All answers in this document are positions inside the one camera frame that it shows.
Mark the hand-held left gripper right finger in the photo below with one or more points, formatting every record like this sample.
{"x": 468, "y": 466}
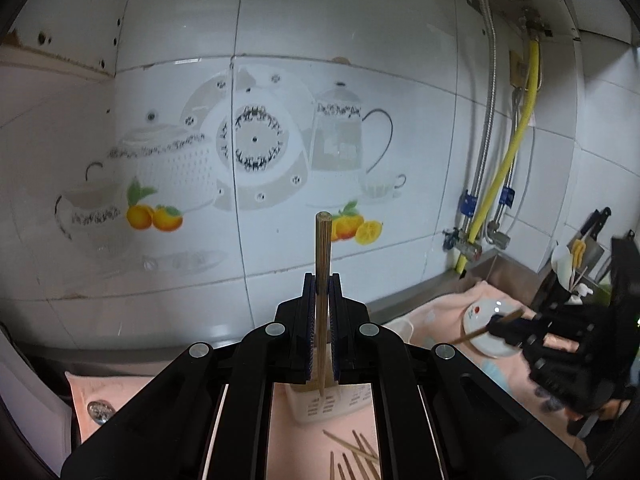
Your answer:
{"x": 334, "y": 335}

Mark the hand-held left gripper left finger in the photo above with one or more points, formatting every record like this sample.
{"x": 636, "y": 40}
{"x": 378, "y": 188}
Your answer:
{"x": 311, "y": 335}

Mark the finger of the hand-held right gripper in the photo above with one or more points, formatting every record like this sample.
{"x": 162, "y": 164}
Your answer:
{"x": 525, "y": 326}
{"x": 550, "y": 346}

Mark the wooden chopstick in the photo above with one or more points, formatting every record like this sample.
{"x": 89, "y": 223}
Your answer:
{"x": 352, "y": 467}
{"x": 350, "y": 446}
{"x": 364, "y": 452}
{"x": 343, "y": 472}
{"x": 470, "y": 337}
{"x": 323, "y": 245}
{"x": 330, "y": 467}

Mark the white plastic utensil holder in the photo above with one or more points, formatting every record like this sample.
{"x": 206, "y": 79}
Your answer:
{"x": 310, "y": 407}

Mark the white plate with red print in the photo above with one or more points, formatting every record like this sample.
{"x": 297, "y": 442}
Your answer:
{"x": 482, "y": 310}

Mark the yellow sponge brush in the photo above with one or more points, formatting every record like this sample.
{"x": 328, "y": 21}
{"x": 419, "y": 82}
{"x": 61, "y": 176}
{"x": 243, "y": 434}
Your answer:
{"x": 578, "y": 252}

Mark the white ladle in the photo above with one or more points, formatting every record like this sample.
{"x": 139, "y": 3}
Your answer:
{"x": 562, "y": 265}

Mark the metal pipe valve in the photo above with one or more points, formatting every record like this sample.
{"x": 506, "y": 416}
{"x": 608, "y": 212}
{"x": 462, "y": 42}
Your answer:
{"x": 462, "y": 246}
{"x": 499, "y": 235}

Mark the peach printed towel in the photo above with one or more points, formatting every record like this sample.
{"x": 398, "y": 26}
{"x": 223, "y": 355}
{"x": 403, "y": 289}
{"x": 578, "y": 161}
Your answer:
{"x": 300, "y": 450}

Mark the short corrugated metal pipe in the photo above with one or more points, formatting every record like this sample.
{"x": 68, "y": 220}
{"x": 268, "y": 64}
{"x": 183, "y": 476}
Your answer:
{"x": 514, "y": 125}

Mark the steel slotted spoon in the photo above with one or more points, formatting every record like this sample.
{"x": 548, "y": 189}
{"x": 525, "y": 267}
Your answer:
{"x": 100, "y": 410}

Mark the long corrugated metal pipe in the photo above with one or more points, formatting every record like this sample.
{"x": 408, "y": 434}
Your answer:
{"x": 489, "y": 85}

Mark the white appliance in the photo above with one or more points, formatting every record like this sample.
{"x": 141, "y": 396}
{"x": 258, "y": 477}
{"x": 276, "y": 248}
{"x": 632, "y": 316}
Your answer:
{"x": 30, "y": 400}

